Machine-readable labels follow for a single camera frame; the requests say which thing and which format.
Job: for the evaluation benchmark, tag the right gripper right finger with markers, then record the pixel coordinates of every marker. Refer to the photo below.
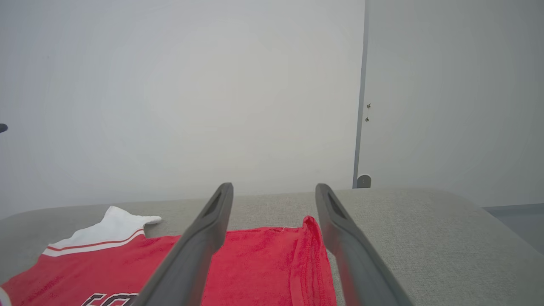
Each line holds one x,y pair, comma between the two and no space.
357,263

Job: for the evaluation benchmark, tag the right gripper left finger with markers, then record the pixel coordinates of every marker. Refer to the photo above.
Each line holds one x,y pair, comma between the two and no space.
191,259

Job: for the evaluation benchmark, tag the red Bulls basketball jersey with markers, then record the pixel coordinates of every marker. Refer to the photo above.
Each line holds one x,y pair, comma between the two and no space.
259,267

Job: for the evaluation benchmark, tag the grey door panel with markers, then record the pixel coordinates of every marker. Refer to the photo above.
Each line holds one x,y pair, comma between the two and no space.
450,93

